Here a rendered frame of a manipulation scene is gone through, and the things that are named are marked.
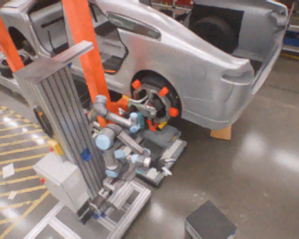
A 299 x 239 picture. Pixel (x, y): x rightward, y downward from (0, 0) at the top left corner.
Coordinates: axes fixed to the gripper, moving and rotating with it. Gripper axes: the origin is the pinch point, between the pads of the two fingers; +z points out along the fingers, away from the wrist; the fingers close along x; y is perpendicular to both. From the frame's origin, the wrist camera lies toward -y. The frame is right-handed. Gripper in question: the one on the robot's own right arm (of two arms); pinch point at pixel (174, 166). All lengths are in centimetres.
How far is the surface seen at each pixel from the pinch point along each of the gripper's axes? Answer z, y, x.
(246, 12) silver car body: 41, -63, -266
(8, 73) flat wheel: -387, 74, -202
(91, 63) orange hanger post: -111, -38, -78
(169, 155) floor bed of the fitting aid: -26, 102, -110
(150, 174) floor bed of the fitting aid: -41, 108, -73
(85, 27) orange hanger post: -112, -76, -77
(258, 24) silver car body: 61, -49, -261
